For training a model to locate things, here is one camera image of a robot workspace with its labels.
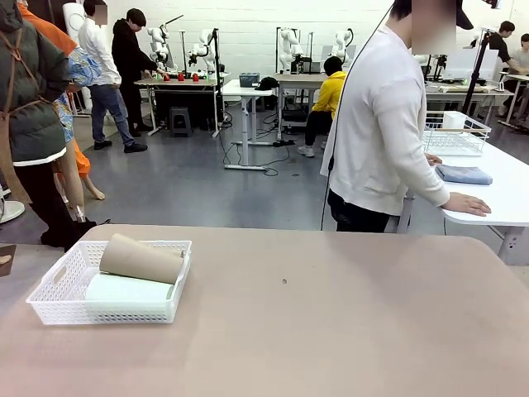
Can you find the person's left hand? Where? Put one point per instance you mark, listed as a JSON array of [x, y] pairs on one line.
[[434, 160]]

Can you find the person's right hand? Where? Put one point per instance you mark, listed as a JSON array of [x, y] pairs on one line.
[[469, 204]]

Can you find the blue cloth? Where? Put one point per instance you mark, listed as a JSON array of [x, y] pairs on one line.
[[463, 174]]

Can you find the tall brown cup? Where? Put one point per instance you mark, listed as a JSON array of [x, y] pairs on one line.
[[140, 260]]

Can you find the tall pale green cup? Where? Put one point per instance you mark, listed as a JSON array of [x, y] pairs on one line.
[[124, 289]]

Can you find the white perforated plastic basket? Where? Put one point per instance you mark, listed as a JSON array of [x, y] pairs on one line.
[[62, 310]]

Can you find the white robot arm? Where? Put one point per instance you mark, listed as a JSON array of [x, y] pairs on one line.
[[157, 39], [342, 39], [204, 39], [289, 41]]

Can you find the person's right forearm white sleeve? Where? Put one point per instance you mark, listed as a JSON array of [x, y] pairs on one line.
[[430, 186]]

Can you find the white rounded table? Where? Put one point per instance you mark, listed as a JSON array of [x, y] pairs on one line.
[[504, 198]]

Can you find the tall white cup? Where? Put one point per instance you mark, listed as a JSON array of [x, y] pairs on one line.
[[454, 121]]

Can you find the long beige work table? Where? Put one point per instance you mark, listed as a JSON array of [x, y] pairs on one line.
[[454, 94]]

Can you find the person in white cardigan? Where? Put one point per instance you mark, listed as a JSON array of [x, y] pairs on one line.
[[372, 124]]

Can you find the black tripod stand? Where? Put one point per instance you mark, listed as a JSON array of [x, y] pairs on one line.
[[479, 66]]

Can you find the person in yellow hoodie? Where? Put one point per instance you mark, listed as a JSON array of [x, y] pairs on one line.
[[326, 95]]

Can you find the person in black t-shirt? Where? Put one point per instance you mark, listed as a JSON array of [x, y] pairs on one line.
[[502, 45]]

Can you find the black power strip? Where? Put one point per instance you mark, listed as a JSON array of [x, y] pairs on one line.
[[284, 143]]

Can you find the wood top robot table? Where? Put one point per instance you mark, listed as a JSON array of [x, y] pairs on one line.
[[301, 77], [186, 82]]

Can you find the black cap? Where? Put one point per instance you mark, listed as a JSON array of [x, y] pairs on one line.
[[268, 84]]

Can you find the white standing desk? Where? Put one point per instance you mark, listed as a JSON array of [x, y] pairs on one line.
[[248, 89]]

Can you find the grey green storage box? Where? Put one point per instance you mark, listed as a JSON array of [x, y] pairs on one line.
[[249, 80]]

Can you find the black pole stand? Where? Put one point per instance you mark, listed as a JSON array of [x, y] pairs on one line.
[[215, 82]]

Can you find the grey plastic stool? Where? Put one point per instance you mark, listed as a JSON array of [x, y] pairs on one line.
[[180, 120]]

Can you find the person in black hoodie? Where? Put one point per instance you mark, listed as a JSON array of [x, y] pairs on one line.
[[128, 49]]

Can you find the person in white shirt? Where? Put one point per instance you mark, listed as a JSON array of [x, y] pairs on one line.
[[95, 41]]

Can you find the mannequin in blue patterned shirt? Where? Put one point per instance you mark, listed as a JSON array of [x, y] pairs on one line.
[[82, 68]]

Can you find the white rounded standing appliance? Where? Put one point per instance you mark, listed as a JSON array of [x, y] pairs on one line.
[[72, 20]]

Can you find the figure in green puffer jacket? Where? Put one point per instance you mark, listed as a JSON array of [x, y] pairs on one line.
[[33, 103]]

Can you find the white round stand base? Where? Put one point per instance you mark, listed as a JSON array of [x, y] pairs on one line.
[[10, 211]]

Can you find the brown board piece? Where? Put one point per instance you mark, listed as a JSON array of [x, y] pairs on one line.
[[6, 269]]

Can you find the black camera on stand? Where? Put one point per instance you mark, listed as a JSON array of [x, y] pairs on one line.
[[495, 3]]

